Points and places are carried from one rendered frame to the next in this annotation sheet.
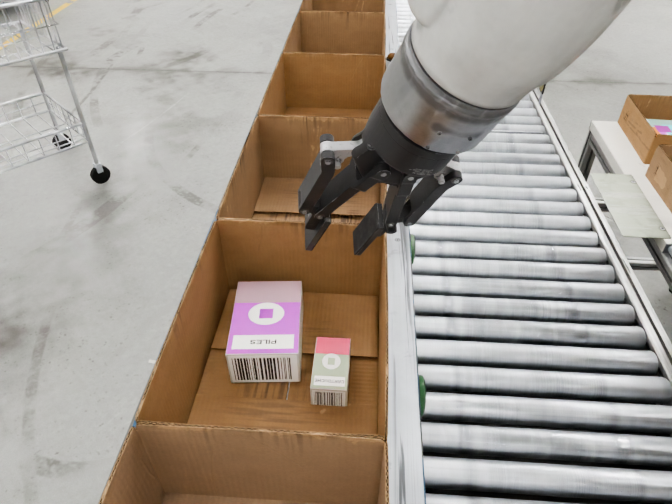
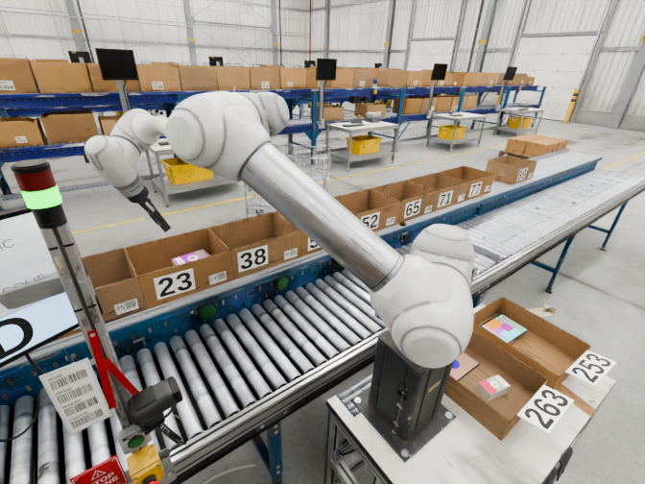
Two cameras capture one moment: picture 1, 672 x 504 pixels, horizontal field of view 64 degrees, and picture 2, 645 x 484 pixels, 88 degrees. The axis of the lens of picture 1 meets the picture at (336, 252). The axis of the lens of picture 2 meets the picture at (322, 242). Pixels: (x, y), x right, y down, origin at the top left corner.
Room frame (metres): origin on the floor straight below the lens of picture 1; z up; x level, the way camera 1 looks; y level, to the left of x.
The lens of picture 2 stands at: (0.15, -1.36, 1.82)
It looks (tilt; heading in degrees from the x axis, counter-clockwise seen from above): 28 degrees down; 49
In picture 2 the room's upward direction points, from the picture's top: 2 degrees clockwise
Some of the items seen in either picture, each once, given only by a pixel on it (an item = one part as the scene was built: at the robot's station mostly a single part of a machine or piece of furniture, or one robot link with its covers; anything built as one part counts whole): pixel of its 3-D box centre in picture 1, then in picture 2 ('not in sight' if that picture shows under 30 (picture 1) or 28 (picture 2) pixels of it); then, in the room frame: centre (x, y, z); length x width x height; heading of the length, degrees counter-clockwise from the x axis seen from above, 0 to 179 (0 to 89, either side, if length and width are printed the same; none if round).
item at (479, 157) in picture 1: (478, 160); not in sight; (1.47, -0.45, 0.72); 0.52 x 0.05 x 0.05; 86
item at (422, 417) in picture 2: not in sight; (409, 377); (0.88, -0.99, 0.91); 0.26 x 0.26 x 0.33; 85
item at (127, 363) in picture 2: not in sight; (138, 403); (0.18, -0.36, 0.72); 0.52 x 0.05 x 0.05; 86
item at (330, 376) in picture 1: (331, 371); not in sight; (0.52, 0.01, 0.91); 0.10 x 0.06 x 0.05; 176
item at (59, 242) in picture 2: not in sight; (117, 388); (0.14, -0.63, 1.11); 0.12 x 0.05 x 0.88; 176
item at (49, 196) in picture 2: not in sight; (38, 186); (0.14, -0.63, 1.62); 0.05 x 0.05 x 0.06
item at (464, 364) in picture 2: not in sight; (450, 363); (1.19, -0.99, 0.76); 0.19 x 0.14 x 0.02; 174
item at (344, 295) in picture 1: (287, 344); (180, 264); (0.53, 0.07, 0.96); 0.39 x 0.29 x 0.17; 176
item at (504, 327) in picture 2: (661, 134); (501, 329); (1.54, -1.04, 0.78); 0.19 x 0.14 x 0.02; 172
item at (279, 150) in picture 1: (313, 197); (255, 242); (0.91, 0.05, 0.96); 0.39 x 0.29 x 0.17; 176
